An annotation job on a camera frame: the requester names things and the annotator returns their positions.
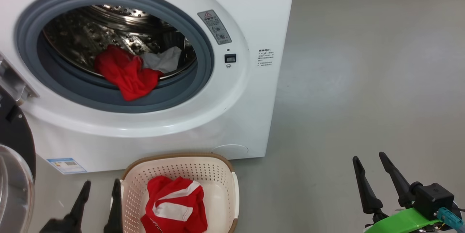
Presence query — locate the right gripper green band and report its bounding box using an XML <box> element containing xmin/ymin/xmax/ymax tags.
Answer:
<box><xmin>352</xmin><ymin>152</ymin><xmax>415</xmax><ymax>231</ymax></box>

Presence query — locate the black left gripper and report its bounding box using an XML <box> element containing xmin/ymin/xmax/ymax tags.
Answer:
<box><xmin>39</xmin><ymin>178</ymin><xmax>123</xmax><ymax>233</ymax></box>

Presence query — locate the red white striped garment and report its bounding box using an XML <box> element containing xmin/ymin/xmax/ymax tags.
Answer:
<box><xmin>141</xmin><ymin>176</ymin><xmax>208</xmax><ymax>233</ymax></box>

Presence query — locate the black round washer door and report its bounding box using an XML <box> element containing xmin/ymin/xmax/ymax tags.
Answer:
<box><xmin>0</xmin><ymin>84</ymin><xmax>37</xmax><ymax>233</ymax></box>

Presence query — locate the plain red garment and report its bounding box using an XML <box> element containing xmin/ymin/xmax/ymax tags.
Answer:
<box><xmin>94</xmin><ymin>45</ymin><xmax>164</xmax><ymax>101</ymax></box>

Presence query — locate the grey rubber door gasket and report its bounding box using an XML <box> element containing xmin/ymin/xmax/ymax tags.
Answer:
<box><xmin>15</xmin><ymin>0</ymin><xmax>215</xmax><ymax>113</ymax></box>

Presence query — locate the cream perforated laundry basket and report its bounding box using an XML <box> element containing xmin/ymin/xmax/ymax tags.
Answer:
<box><xmin>110</xmin><ymin>153</ymin><xmax>240</xmax><ymax>233</ymax></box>

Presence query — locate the metal door hinge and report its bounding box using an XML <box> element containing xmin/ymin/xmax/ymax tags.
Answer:
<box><xmin>0</xmin><ymin>54</ymin><xmax>39</xmax><ymax>103</ymax></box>

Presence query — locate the white front-load washing machine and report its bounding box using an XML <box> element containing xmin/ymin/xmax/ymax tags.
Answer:
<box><xmin>0</xmin><ymin>0</ymin><xmax>298</xmax><ymax>174</ymax></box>

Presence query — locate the blue energy label sticker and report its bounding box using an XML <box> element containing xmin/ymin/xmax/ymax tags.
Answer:
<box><xmin>46</xmin><ymin>157</ymin><xmax>88</xmax><ymax>174</ymax></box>

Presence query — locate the steel washer drum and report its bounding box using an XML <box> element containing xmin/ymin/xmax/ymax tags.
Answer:
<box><xmin>43</xmin><ymin>5</ymin><xmax>197</xmax><ymax>81</ymax></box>

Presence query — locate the grey warning sticker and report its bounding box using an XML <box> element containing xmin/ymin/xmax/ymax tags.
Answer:
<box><xmin>197</xmin><ymin>9</ymin><xmax>232</xmax><ymax>45</ymax></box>

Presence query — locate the green camera mount plate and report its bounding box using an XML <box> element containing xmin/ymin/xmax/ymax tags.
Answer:
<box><xmin>363</xmin><ymin>208</ymin><xmax>442</xmax><ymax>233</ymax></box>

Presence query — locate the teal cable connector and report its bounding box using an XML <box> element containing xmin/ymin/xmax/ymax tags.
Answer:
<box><xmin>438</xmin><ymin>207</ymin><xmax>465</xmax><ymax>233</ymax></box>

